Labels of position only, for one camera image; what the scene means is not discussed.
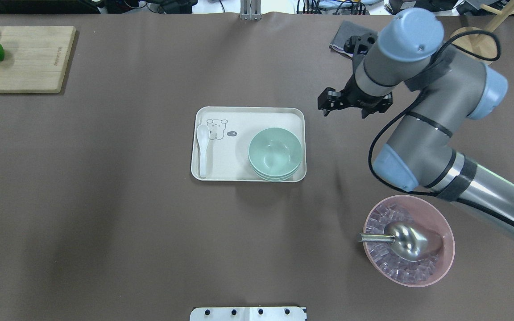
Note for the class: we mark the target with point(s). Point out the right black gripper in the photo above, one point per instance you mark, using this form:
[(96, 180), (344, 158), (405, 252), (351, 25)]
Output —
[(352, 94)]

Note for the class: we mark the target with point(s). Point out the green bowl end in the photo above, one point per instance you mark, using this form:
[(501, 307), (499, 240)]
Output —
[(275, 148)]

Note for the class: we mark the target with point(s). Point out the green bowl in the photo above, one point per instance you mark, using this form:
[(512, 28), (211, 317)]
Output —
[(276, 178), (263, 173)]

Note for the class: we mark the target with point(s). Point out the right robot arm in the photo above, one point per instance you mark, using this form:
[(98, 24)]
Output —
[(453, 87)]

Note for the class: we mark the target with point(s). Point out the grey folded cloth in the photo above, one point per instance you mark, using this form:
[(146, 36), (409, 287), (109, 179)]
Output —
[(346, 30)]

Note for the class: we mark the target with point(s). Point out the green bowl on tray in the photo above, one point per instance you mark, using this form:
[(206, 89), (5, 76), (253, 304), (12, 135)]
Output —
[(276, 178)]

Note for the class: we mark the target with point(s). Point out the cream serving tray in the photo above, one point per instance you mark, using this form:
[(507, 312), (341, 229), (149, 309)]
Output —
[(232, 129)]

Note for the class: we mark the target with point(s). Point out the white ceramic spoon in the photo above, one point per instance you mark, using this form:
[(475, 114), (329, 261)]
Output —
[(203, 139)]

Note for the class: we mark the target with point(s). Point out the wooden mug tree stand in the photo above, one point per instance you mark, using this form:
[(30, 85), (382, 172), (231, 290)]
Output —
[(491, 40)]

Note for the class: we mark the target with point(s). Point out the metal scoop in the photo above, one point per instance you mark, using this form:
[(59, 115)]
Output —
[(408, 240)]

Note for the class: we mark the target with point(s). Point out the pink bowl with ice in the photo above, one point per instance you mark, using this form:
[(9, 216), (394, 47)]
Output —
[(410, 209)]

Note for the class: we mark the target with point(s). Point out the wooden cutting board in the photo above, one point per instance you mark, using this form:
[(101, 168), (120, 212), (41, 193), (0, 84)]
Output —
[(36, 58)]

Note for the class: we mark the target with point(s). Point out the aluminium frame post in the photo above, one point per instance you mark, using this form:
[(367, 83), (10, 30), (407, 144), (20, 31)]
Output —
[(250, 10)]

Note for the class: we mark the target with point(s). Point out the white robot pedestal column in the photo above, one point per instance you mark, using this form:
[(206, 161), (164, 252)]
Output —
[(249, 313)]

